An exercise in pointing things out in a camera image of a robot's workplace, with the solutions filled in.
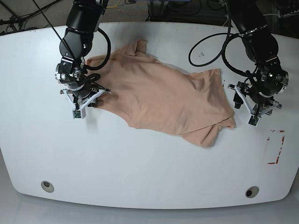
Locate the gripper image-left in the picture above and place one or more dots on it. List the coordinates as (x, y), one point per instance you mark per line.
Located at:
(69, 74)

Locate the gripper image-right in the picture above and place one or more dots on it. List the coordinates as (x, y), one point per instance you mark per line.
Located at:
(261, 85)

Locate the peach t-shirt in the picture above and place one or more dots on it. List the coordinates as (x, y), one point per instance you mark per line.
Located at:
(148, 94)

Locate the red tape rectangle marking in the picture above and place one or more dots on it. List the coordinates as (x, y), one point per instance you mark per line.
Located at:
(274, 146)

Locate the white power strip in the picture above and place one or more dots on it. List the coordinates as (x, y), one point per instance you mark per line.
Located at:
(288, 11)

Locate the black tripod stand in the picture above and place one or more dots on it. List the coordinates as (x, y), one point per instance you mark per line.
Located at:
(16, 23)

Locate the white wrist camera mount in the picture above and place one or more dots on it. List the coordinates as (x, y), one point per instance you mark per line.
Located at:
(252, 105)
(79, 103)

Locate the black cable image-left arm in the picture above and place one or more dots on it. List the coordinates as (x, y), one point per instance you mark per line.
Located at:
(96, 76)

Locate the right table cable grommet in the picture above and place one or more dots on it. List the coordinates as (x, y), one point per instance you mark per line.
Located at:
(252, 192)

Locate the table cable grommet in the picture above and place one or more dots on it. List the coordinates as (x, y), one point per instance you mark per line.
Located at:
(47, 186)
(252, 192)

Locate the left table cable grommet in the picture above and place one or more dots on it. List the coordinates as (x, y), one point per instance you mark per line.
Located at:
(47, 186)

